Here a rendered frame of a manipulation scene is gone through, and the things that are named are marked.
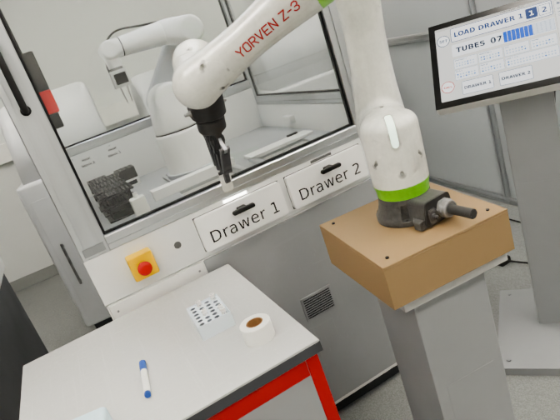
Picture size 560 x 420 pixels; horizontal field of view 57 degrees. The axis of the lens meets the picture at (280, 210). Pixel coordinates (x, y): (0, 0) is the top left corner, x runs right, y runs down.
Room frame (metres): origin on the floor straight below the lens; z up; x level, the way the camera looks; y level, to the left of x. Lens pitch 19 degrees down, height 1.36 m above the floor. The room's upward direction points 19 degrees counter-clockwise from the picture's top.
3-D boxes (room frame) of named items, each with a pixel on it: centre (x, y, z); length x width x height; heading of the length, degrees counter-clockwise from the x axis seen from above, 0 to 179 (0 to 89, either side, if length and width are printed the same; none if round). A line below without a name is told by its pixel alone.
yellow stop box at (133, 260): (1.38, 0.42, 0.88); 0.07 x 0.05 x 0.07; 109
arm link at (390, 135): (1.14, -0.29, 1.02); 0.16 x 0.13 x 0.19; 170
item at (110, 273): (1.98, 0.24, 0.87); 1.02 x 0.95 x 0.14; 109
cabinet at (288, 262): (1.98, 0.23, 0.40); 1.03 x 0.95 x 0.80; 109
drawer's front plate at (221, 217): (1.51, 0.11, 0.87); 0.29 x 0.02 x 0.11; 109
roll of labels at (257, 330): (1.00, 0.13, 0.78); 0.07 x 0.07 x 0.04
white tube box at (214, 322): (1.13, 0.25, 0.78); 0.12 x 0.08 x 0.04; 17
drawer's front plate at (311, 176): (1.61, -0.18, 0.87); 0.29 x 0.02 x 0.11; 109
